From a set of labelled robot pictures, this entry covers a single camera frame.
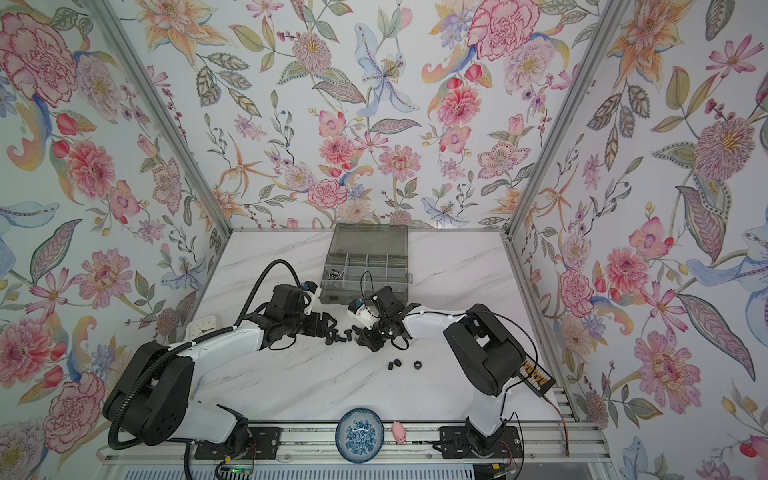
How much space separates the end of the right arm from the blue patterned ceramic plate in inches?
6.6

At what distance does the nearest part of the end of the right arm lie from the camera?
0.70m

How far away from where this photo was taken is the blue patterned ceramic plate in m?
0.73
